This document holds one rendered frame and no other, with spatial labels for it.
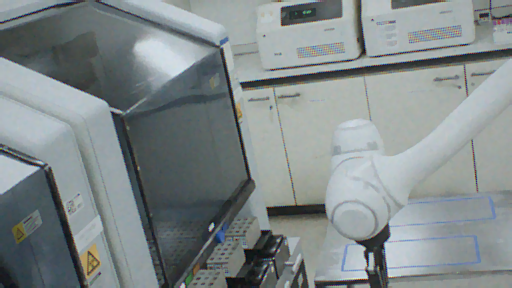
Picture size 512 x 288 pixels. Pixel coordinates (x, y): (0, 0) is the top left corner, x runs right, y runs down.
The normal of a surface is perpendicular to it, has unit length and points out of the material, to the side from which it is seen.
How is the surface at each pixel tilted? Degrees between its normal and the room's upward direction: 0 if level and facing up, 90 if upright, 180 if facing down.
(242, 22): 90
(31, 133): 29
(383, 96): 90
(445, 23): 90
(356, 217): 94
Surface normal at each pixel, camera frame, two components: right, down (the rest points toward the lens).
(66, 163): 0.94, -0.08
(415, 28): -0.28, 0.36
